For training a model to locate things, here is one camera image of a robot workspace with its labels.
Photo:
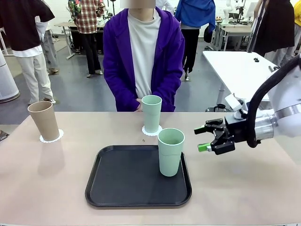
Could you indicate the grey background work table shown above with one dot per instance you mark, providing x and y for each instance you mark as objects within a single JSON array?
[
  {"x": 64, "y": 24},
  {"x": 235, "y": 29}
]

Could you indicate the white cylindrical appliance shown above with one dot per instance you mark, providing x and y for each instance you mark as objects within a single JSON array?
[{"x": 7, "y": 80}]

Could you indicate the person in yellow top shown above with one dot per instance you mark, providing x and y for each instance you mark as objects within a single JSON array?
[{"x": 298, "y": 14}]

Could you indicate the person in grey trousers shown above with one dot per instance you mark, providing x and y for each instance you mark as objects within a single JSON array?
[{"x": 50, "y": 47}]

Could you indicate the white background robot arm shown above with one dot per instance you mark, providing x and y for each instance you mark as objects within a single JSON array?
[{"x": 226, "y": 11}]

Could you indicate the person in dark clothes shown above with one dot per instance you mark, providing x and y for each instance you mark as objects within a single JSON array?
[{"x": 275, "y": 23}]

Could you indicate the person in black tee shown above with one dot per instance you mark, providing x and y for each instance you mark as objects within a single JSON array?
[{"x": 21, "y": 23}]

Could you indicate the black stand pole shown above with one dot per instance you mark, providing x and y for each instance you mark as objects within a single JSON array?
[{"x": 255, "y": 30}]

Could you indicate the person in plaid shirt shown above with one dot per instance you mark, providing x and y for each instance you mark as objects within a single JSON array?
[{"x": 88, "y": 16}]

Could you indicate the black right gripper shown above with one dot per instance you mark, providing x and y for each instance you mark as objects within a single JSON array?
[{"x": 236, "y": 128}]

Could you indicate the brown paper cup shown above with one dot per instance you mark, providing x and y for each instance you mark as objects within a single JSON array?
[{"x": 45, "y": 122}]

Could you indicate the black plastic tray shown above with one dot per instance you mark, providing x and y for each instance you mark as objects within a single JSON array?
[{"x": 122, "y": 186}]

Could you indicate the person in purple hoodie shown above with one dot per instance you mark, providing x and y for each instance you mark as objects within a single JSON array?
[{"x": 145, "y": 47}]

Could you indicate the small black object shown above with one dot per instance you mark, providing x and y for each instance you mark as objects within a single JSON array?
[{"x": 256, "y": 59}]

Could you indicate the black metal pot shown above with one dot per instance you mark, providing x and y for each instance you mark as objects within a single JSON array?
[{"x": 221, "y": 107}]

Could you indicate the person's right forearm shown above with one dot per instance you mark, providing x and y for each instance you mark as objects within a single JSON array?
[{"x": 120, "y": 94}]

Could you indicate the mint green plastic cup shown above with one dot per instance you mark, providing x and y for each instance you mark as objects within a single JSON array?
[
  {"x": 170, "y": 157},
  {"x": 151, "y": 115}
]

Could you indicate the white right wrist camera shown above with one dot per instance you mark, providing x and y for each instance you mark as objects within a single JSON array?
[{"x": 235, "y": 102}]

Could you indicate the person's right hand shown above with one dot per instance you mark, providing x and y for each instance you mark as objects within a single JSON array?
[{"x": 139, "y": 105}]

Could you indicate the person in blue top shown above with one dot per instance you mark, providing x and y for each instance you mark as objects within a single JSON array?
[{"x": 195, "y": 11}]

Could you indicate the white paper doily coaster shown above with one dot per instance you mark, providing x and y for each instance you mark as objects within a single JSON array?
[
  {"x": 60, "y": 136},
  {"x": 150, "y": 134}
]

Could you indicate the black round bag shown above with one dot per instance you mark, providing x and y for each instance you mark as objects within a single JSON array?
[{"x": 208, "y": 34}]

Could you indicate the white side table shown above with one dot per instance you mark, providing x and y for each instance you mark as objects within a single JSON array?
[{"x": 235, "y": 70}]

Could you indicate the person's left forearm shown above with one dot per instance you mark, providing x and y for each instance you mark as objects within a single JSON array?
[{"x": 171, "y": 91}]

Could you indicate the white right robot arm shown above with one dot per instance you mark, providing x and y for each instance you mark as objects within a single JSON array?
[{"x": 287, "y": 99}]

